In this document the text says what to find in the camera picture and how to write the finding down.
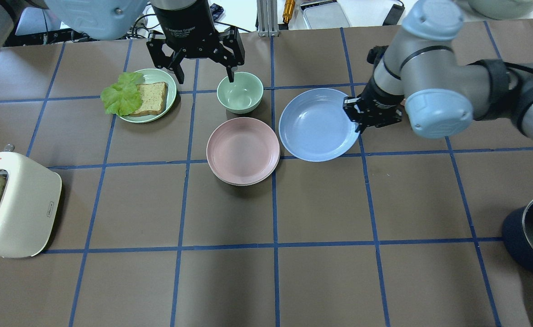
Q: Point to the green lettuce leaf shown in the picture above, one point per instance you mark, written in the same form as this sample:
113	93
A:
123	97

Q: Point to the blue plate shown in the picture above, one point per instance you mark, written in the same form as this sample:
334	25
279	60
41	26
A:
314	126

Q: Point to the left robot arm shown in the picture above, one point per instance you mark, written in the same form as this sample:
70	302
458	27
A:
100	19

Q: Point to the kitchen scale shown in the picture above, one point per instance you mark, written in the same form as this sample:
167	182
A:
323	14

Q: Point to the green plate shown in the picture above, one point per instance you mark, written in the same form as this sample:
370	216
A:
151	76

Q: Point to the pink plate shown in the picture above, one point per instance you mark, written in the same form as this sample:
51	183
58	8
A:
243	151

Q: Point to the bread slice on plate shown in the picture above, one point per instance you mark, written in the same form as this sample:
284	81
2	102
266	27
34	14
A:
154	97

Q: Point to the aluminium frame post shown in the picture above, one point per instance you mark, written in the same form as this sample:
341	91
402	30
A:
267	18

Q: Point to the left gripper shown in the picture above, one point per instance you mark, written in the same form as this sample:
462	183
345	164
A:
185	25

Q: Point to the white toaster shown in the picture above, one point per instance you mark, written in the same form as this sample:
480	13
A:
28	205

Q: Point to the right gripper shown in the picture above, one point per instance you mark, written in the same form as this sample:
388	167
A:
381	101

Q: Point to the green bowl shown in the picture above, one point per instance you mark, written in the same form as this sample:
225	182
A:
242	95

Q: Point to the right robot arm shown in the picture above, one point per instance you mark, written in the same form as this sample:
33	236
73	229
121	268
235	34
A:
441	98

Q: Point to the black power adapter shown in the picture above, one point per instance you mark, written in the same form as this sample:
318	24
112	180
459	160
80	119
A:
394	15

